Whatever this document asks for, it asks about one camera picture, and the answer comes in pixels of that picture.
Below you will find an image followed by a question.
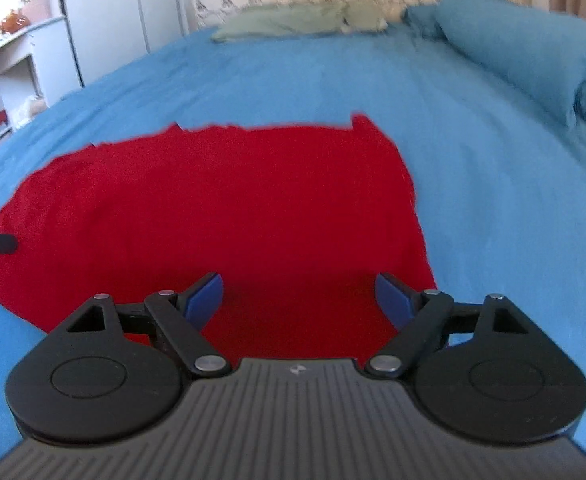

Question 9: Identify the red knit sweater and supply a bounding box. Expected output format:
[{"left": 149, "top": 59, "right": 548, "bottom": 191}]
[{"left": 0, "top": 114, "right": 438, "bottom": 356}]

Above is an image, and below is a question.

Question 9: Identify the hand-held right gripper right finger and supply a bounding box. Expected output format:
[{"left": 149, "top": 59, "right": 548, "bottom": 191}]
[{"left": 365, "top": 272, "right": 531, "bottom": 376}]

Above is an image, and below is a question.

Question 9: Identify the rolled blue duvet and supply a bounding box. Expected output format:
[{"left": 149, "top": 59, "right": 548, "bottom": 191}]
[{"left": 404, "top": 0, "right": 586, "bottom": 136}]

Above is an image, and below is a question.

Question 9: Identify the pink storage basket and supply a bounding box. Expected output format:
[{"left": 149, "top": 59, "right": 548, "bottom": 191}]
[{"left": 23, "top": 0, "right": 54, "bottom": 23}]

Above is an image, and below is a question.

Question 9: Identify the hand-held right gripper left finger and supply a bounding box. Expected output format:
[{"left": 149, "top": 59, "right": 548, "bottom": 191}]
[{"left": 65, "top": 272, "right": 231, "bottom": 377}]

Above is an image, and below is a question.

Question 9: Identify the bed with blue sheet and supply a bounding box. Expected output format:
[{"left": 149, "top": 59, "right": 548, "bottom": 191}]
[{"left": 0, "top": 20, "right": 586, "bottom": 467}]

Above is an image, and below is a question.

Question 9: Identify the white shelf unit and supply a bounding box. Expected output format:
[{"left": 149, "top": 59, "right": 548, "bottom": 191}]
[{"left": 0, "top": 15, "right": 84, "bottom": 167}]

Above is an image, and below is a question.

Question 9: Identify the white wardrobe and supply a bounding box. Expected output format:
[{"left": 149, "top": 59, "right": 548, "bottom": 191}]
[{"left": 55, "top": 0, "right": 188, "bottom": 88}]

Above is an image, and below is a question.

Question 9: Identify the green pillow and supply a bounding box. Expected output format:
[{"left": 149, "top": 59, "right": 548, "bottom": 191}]
[{"left": 211, "top": 0, "right": 388, "bottom": 43}]

